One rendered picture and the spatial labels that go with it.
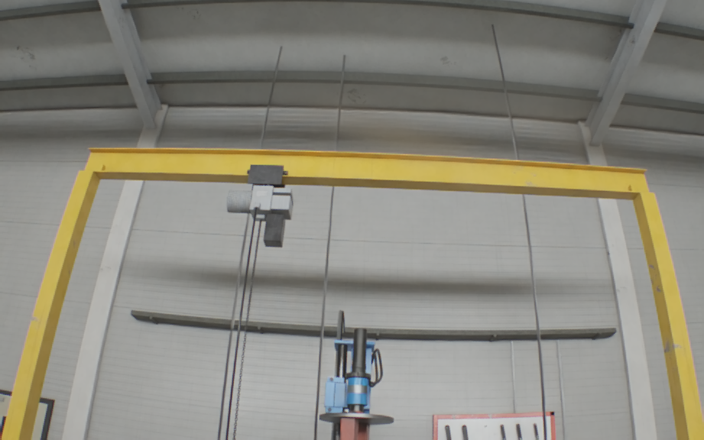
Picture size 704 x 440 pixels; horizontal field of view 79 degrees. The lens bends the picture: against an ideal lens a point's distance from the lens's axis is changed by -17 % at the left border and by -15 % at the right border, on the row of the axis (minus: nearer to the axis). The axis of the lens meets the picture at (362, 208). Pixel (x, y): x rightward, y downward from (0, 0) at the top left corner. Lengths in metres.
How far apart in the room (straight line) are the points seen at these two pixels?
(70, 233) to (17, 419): 1.60
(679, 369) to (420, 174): 2.69
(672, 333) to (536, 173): 1.82
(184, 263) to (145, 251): 0.63
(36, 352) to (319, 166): 2.83
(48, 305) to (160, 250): 2.97
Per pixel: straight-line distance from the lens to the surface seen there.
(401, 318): 6.27
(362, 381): 3.97
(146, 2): 7.23
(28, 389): 4.33
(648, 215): 4.77
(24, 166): 9.17
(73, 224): 4.66
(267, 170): 4.28
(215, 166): 4.53
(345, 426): 3.76
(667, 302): 4.47
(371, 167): 4.34
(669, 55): 8.32
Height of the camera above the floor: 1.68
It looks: 30 degrees up
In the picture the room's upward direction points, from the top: 3 degrees clockwise
